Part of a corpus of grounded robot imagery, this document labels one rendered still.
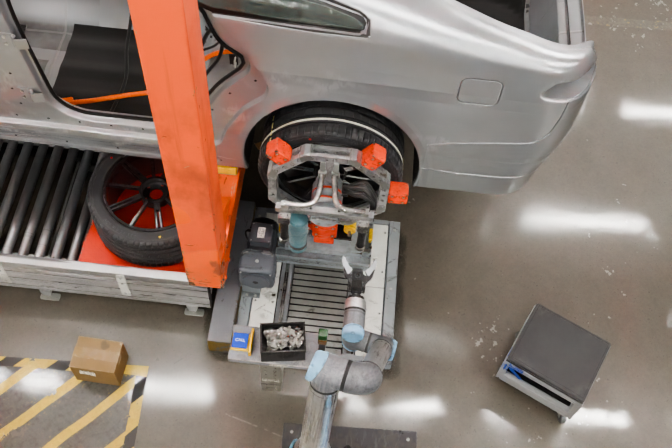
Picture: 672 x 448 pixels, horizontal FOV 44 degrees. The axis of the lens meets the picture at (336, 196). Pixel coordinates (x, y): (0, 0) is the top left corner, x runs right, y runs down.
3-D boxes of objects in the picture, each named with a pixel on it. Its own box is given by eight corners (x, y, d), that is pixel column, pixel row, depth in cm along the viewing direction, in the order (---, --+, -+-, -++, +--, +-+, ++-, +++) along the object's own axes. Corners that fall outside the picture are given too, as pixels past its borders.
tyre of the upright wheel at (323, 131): (363, 189, 430) (431, 123, 379) (359, 229, 417) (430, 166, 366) (243, 147, 408) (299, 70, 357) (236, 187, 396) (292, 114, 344)
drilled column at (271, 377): (283, 372, 419) (283, 339, 383) (281, 391, 413) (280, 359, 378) (263, 370, 419) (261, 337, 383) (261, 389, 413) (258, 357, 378)
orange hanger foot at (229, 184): (246, 167, 421) (243, 126, 392) (229, 259, 393) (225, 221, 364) (213, 164, 421) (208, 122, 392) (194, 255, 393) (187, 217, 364)
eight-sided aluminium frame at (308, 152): (382, 217, 403) (395, 152, 357) (381, 229, 399) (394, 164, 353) (270, 205, 403) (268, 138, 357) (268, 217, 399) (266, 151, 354)
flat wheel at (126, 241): (216, 151, 456) (213, 125, 436) (232, 257, 422) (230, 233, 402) (92, 168, 446) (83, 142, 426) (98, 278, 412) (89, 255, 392)
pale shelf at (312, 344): (326, 336, 385) (327, 334, 383) (323, 371, 376) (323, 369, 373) (233, 326, 385) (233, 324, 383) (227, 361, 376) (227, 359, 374)
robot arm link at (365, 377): (382, 375, 291) (400, 336, 358) (348, 364, 293) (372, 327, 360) (373, 406, 292) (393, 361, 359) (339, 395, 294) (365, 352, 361)
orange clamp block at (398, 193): (387, 188, 383) (407, 191, 383) (386, 203, 379) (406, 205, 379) (389, 180, 377) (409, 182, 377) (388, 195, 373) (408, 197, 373)
